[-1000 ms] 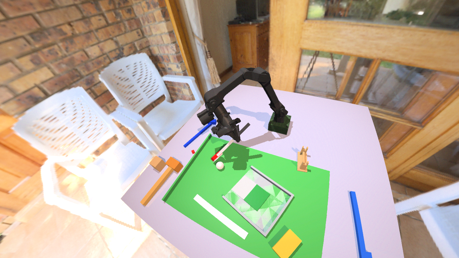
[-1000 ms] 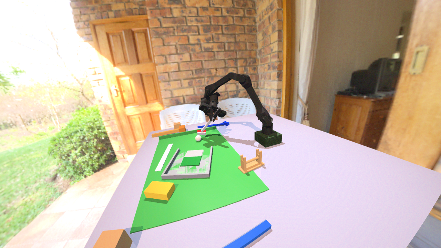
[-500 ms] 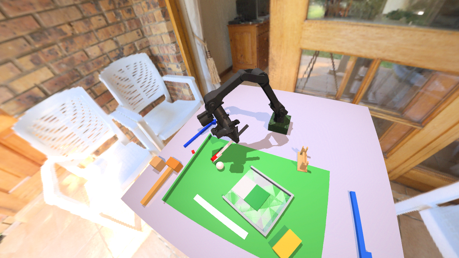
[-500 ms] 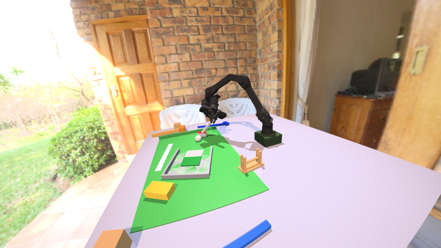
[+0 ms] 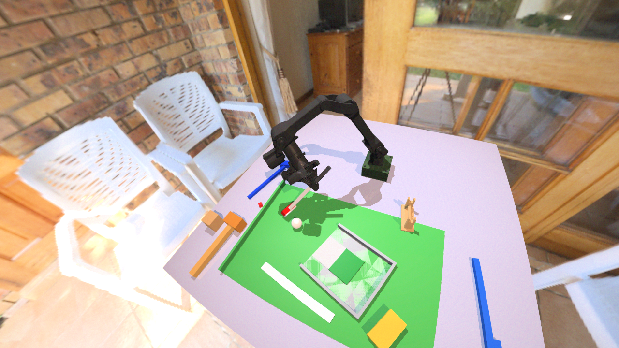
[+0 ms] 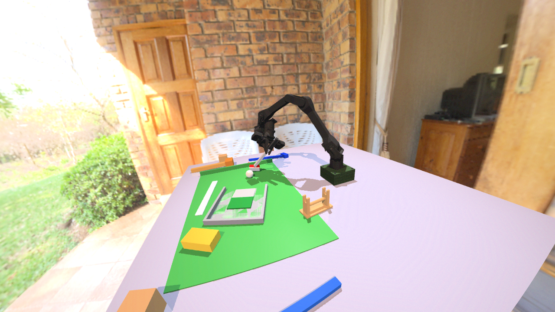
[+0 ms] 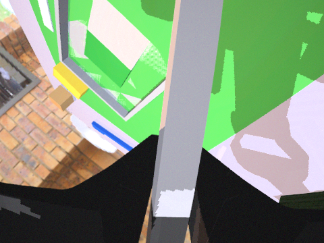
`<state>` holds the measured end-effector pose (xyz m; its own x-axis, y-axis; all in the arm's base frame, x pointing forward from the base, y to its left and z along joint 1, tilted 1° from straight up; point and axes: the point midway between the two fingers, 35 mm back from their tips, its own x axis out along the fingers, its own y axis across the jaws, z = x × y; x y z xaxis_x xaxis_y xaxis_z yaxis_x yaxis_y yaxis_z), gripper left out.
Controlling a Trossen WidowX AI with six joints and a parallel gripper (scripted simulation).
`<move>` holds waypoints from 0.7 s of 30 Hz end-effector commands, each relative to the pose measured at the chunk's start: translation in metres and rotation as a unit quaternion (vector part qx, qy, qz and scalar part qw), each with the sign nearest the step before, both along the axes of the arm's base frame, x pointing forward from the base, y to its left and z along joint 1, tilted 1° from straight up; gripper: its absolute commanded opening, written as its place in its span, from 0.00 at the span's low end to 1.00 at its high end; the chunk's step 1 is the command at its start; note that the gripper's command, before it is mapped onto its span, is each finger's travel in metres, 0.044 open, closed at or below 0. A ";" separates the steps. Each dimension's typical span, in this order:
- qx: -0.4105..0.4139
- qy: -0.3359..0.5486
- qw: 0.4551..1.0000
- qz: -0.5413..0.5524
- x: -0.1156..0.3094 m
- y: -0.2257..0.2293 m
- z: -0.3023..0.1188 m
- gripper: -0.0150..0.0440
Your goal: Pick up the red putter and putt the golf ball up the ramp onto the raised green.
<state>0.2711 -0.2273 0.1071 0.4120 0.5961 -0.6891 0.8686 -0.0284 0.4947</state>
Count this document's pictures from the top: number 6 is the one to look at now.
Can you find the green flat mat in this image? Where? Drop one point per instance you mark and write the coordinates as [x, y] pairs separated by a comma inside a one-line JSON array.
[[242, 247]]

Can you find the orange mallet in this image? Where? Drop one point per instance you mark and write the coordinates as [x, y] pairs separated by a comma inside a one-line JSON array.
[[228, 162]]

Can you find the white flat bar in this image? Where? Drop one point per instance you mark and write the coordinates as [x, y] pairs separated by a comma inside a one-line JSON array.
[[203, 205]]

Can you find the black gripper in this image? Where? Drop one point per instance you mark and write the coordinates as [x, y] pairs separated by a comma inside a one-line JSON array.
[[267, 139]]

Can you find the yellow rectangular block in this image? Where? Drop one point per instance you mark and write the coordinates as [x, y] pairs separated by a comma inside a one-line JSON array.
[[201, 239]]

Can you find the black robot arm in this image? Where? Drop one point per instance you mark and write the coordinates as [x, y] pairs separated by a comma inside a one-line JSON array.
[[330, 144]]

